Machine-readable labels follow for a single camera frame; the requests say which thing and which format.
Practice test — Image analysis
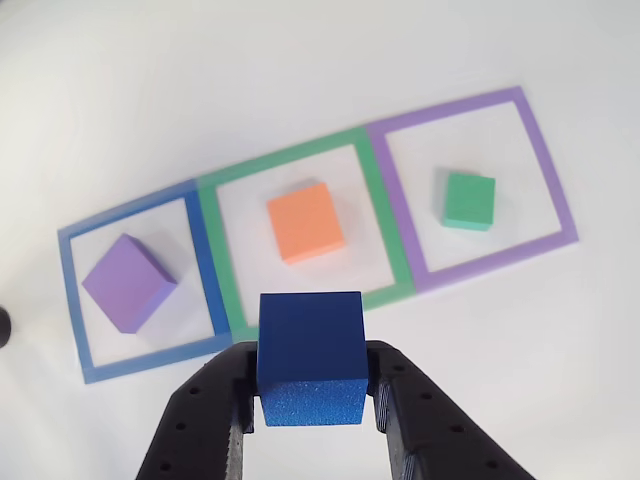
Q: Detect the purple square frame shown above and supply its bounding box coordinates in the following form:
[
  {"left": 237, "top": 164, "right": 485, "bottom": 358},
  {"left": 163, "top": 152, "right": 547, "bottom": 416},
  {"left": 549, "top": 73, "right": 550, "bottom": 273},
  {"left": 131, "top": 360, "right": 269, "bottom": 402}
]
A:
[{"left": 367, "top": 85, "right": 580, "bottom": 294}]

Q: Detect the large purple block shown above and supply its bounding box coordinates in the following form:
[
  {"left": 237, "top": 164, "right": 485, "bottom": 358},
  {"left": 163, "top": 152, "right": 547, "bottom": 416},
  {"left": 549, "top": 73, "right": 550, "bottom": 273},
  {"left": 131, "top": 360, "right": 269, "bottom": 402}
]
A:
[{"left": 81, "top": 232, "right": 180, "bottom": 335}]

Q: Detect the blue square frame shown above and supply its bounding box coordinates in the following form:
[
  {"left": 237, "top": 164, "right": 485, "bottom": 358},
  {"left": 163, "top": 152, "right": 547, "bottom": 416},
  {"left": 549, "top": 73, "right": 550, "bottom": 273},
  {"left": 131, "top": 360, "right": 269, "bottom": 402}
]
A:
[{"left": 56, "top": 178, "right": 234, "bottom": 385}]

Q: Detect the green square frame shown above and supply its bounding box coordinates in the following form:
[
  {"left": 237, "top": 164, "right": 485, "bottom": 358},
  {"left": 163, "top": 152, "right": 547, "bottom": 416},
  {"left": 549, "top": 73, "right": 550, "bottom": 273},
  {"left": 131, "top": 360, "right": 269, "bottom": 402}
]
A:
[{"left": 196, "top": 127, "right": 416, "bottom": 345}]

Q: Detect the green block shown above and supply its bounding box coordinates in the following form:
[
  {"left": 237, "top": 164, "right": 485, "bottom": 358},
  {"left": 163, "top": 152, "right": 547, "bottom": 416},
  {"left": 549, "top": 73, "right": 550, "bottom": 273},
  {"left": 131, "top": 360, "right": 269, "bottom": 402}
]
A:
[{"left": 442, "top": 172, "right": 497, "bottom": 233}]

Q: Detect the small blue block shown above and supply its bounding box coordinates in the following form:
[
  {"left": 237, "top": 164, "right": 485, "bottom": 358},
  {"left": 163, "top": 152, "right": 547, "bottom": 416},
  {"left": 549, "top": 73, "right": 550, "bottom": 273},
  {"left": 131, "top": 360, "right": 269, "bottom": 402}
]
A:
[{"left": 256, "top": 291, "right": 370, "bottom": 429}]

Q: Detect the black tripod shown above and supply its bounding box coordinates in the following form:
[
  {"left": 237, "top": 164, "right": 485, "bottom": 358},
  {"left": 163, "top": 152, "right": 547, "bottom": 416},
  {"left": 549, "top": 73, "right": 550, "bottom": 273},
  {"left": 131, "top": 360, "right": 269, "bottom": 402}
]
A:
[{"left": 0, "top": 307, "right": 14, "bottom": 351}]

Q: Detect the orange block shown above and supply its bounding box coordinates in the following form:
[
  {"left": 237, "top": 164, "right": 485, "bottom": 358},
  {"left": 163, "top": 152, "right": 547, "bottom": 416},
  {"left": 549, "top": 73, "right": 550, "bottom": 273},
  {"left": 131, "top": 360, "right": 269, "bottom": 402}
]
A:
[{"left": 266, "top": 181, "right": 346, "bottom": 265}]

